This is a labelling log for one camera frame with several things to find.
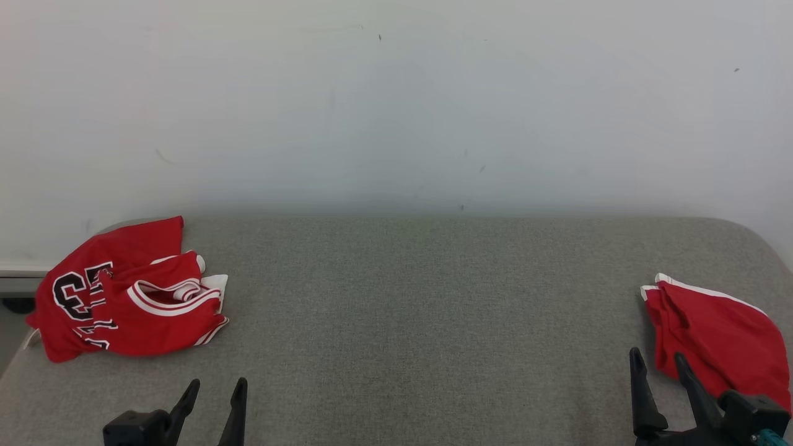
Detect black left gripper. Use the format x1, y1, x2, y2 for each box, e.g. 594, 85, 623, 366
103, 378, 248, 446

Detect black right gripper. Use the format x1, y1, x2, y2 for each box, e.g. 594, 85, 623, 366
629, 348, 792, 446

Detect red Bulls basketball shorts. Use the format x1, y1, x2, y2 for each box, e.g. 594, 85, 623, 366
640, 273, 793, 413

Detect red Bulls basketball jersey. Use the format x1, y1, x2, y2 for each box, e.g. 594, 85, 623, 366
25, 216, 230, 364

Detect white wall baseboard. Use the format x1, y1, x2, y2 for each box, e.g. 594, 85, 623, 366
0, 265, 51, 295

